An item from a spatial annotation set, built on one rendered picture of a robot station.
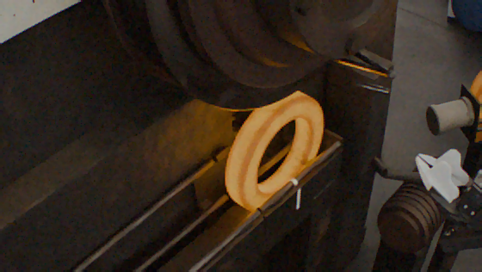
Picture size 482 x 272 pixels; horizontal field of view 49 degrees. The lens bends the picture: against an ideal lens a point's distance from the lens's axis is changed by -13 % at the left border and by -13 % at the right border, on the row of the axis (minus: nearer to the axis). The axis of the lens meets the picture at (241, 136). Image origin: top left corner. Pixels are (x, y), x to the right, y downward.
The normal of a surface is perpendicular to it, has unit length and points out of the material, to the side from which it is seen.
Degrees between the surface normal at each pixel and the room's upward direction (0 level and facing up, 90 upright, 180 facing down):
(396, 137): 0
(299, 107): 90
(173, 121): 90
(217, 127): 90
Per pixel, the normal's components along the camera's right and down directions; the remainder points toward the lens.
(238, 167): -0.65, 0.16
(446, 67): -0.02, -0.77
